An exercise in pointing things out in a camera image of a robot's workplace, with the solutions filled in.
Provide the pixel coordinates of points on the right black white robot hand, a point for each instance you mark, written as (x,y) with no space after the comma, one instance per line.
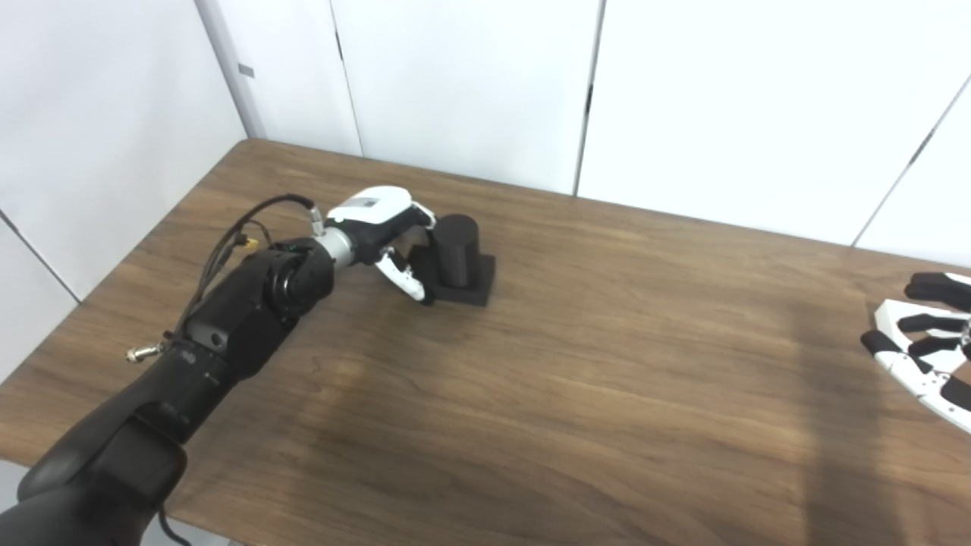
(937,394)

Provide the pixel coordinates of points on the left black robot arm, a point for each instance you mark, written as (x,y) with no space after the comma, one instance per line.
(227,334)

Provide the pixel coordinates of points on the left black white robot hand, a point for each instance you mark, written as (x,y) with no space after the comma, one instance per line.
(372,208)

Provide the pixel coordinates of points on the black peg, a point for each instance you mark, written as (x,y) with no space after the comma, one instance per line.
(455,250)

